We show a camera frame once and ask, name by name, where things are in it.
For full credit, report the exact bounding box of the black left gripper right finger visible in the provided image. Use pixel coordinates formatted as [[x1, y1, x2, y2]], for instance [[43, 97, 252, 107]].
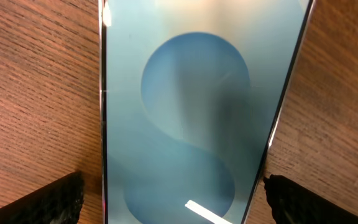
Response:
[[264, 175, 358, 224]]

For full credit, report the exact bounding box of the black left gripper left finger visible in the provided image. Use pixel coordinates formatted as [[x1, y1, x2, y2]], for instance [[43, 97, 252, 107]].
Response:
[[0, 171, 85, 224]]

